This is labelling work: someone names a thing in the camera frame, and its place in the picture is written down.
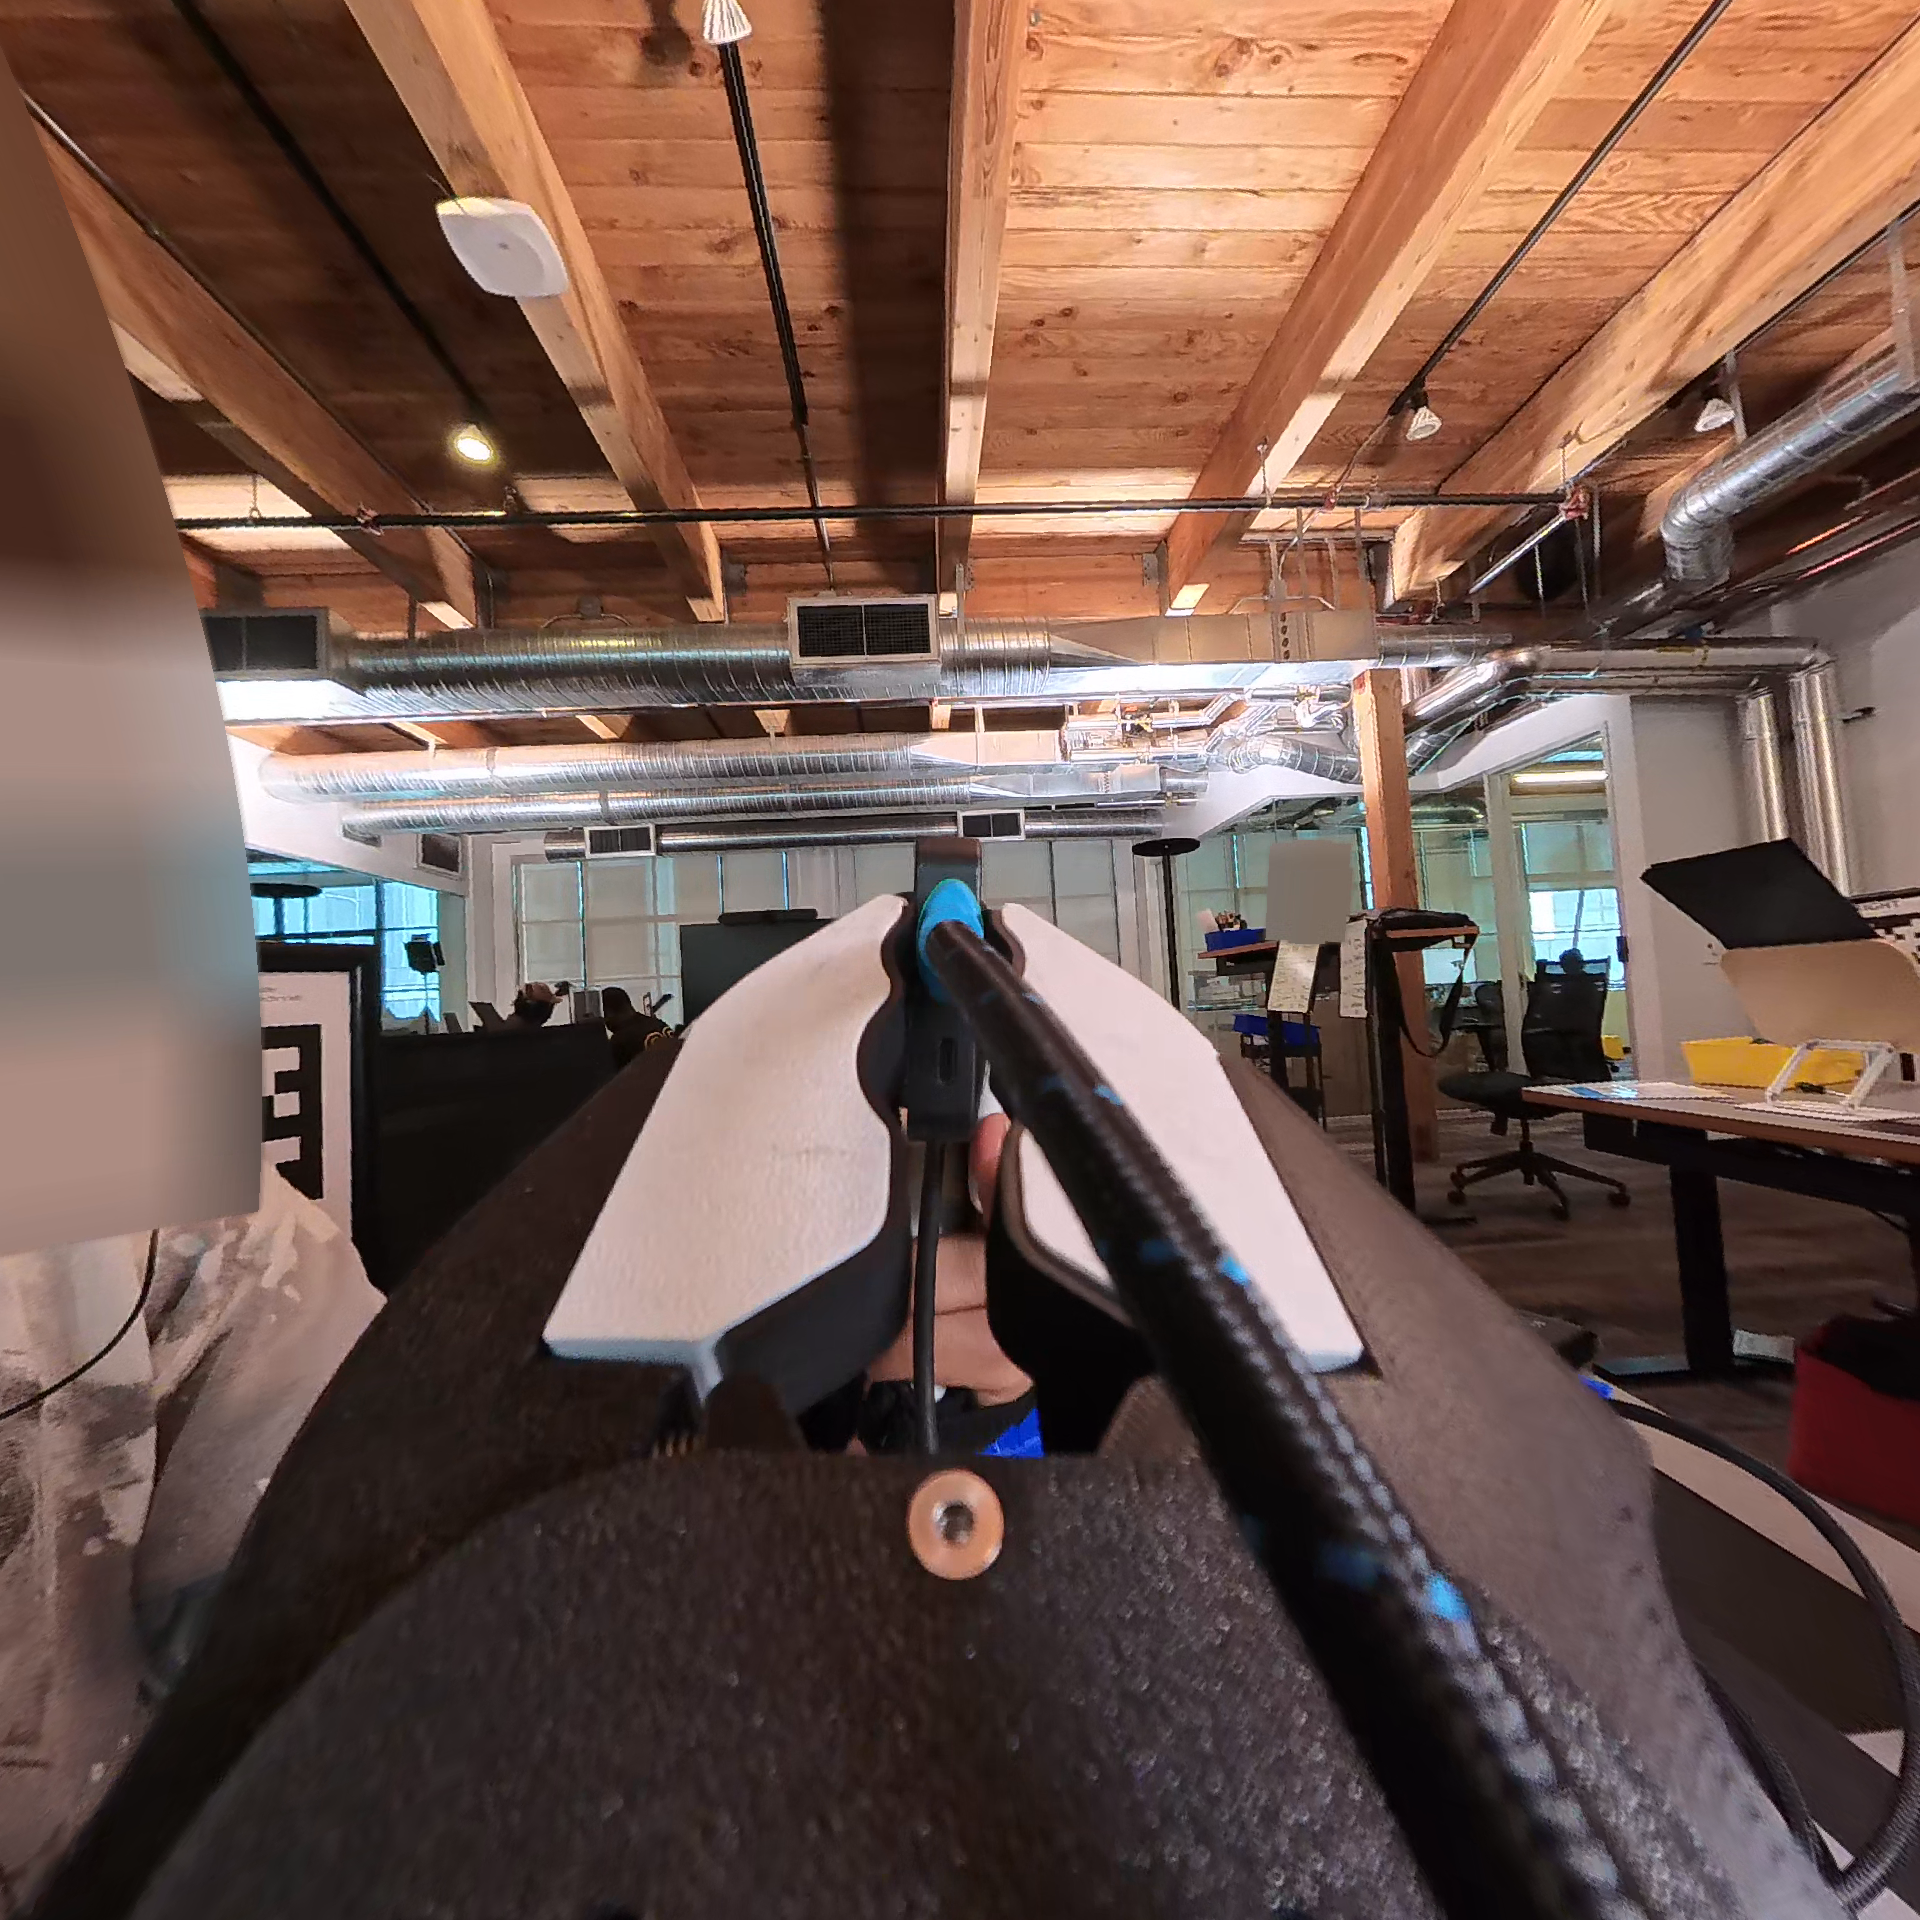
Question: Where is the brown standing desk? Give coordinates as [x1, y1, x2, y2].
[1518, 1077, 1920, 1378]

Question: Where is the black partition panel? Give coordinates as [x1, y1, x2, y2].
[373, 1020, 663, 1290]

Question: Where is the black framed marker sign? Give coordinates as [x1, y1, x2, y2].
[255, 941, 380, 1209]

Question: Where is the wooden post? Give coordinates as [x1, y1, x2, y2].
[1350, 667, 1445, 1163]

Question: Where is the black wood-edged board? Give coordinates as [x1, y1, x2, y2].
[1638, 836, 1920, 1052]

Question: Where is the white ceiling access point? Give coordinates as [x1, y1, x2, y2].
[435, 194, 571, 299]

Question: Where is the red storage tote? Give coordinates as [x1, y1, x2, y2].
[1784, 1316, 1920, 1529]

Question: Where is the black office chair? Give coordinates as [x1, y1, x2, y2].
[1437, 959, 1634, 1220]

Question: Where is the black display on stand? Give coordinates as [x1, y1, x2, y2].
[678, 908, 837, 1028]

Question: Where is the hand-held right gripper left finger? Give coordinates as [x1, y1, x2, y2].
[540, 893, 916, 1370]

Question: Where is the silver air duct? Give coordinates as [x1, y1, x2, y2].
[259, 726, 1213, 841]
[200, 593, 1508, 719]
[1402, 637, 1858, 893]
[1658, 322, 1920, 595]

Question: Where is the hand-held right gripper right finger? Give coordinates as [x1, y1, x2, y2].
[989, 901, 1360, 1373]

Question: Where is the tall standing desk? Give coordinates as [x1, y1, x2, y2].
[1200, 908, 1484, 1209]

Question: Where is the cart with blue bins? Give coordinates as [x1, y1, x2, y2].
[1231, 1012, 1327, 1126]

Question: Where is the short black hub cable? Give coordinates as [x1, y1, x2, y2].
[909, 1137, 947, 1455]

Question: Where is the yellow plastic bin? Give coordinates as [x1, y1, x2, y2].
[1680, 1035, 1870, 1094]

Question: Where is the person's right hand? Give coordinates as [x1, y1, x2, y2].
[855, 1113, 1040, 1453]

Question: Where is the black floor lamp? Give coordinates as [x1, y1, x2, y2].
[1132, 836, 1204, 1009]

